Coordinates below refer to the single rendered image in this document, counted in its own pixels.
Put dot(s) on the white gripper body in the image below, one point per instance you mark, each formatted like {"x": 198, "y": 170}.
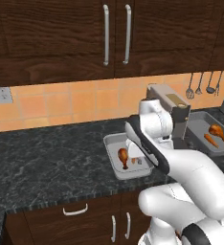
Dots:
{"x": 133, "y": 149}

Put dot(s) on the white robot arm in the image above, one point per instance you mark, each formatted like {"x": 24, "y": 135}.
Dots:
{"x": 193, "y": 178}

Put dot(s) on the orange carrot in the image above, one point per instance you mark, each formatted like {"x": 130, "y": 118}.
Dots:
{"x": 211, "y": 140}
{"x": 133, "y": 160}

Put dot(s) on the brown chicken drumstick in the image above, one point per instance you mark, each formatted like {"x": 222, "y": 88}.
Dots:
{"x": 123, "y": 155}
{"x": 217, "y": 130}

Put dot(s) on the grey tupperware tray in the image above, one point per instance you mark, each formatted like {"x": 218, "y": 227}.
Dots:
{"x": 117, "y": 143}
{"x": 198, "y": 122}

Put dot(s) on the dark wood base cupboard door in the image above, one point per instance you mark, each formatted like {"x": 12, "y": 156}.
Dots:
{"x": 69, "y": 234}
{"x": 136, "y": 220}

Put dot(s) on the grey metal box appliance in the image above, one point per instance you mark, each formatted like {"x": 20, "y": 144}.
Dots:
{"x": 173, "y": 105}

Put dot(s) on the hanging metal whisk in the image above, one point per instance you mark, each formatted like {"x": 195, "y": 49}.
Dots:
{"x": 190, "y": 91}

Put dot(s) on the hanging metal ladle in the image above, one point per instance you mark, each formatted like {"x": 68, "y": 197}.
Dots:
{"x": 210, "y": 85}

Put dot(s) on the hanging metal fork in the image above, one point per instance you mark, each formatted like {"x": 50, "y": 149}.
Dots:
{"x": 218, "y": 84}

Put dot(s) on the dark wood drawer front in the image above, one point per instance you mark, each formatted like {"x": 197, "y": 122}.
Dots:
{"x": 43, "y": 212}

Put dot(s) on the grey wall socket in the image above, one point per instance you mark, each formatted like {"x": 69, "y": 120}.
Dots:
{"x": 4, "y": 94}

